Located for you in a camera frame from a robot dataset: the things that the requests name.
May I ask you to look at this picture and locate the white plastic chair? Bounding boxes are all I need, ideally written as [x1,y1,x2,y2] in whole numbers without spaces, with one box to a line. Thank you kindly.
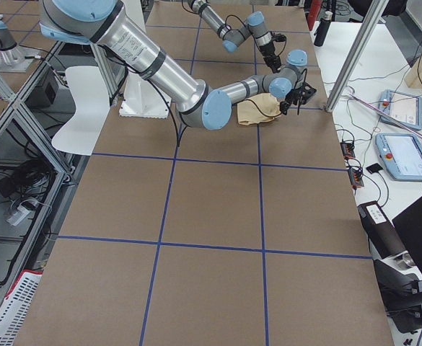
[51,66,110,156]

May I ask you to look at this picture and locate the white perforated basket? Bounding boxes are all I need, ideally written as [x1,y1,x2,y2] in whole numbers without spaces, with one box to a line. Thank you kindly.
[0,270,43,346]

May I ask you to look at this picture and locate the cream long-sleeve printed shirt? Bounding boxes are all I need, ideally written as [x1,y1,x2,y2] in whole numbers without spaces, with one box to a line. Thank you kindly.
[237,93,281,125]

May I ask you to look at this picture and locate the near orange terminal block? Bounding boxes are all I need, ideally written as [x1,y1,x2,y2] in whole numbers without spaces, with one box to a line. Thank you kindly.
[348,167,364,190]

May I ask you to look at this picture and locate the white power strip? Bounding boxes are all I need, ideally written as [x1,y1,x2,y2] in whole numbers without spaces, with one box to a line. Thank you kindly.
[6,201,37,226]

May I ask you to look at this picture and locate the black box with label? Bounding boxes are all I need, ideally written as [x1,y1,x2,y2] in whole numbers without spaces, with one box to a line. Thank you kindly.
[357,201,406,258]

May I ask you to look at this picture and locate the near blue teach pendant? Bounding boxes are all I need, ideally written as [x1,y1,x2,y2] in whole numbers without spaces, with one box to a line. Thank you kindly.
[375,133,422,182]

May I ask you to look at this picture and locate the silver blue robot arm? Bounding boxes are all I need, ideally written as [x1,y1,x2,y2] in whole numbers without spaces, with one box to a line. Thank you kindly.
[187,1,286,73]
[40,1,316,130]

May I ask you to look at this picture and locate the aluminium frame post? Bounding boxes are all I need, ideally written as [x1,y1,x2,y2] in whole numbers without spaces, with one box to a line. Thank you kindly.
[325,0,389,112]

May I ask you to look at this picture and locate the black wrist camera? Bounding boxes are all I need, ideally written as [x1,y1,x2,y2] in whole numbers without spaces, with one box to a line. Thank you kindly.
[299,82,317,105]
[271,32,286,43]

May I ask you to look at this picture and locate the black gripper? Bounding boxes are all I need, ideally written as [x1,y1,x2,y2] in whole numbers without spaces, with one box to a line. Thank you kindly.
[261,45,281,72]
[279,87,304,115]

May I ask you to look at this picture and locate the black bottle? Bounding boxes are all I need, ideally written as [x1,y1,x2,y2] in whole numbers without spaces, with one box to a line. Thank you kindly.
[313,11,333,47]

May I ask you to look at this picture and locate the far orange terminal block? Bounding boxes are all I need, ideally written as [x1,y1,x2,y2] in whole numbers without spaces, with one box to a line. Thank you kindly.
[340,141,356,160]

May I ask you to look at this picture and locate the blue teach pendant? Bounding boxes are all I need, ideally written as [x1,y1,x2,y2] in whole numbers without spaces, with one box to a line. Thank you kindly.
[375,133,422,182]
[378,89,422,130]

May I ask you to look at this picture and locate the far blue teach pendant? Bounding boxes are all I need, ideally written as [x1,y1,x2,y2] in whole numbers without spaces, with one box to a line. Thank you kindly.
[378,89,422,130]

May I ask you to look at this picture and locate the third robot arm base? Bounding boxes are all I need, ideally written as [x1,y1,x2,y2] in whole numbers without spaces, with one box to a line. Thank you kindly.
[0,20,41,73]

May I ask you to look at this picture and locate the small black square device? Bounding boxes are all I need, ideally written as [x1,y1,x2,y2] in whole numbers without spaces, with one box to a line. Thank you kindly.
[366,163,383,174]

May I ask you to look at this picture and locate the blue tape grid lines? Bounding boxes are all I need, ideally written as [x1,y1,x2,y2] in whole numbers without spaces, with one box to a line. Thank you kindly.
[0,3,373,346]

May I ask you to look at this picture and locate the orange terminal block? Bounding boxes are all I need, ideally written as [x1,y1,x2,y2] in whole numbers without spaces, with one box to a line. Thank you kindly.
[348,167,364,190]
[340,141,356,160]

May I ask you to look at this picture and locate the red fire extinguisher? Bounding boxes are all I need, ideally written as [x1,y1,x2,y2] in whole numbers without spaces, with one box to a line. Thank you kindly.
[307,0,322,31]

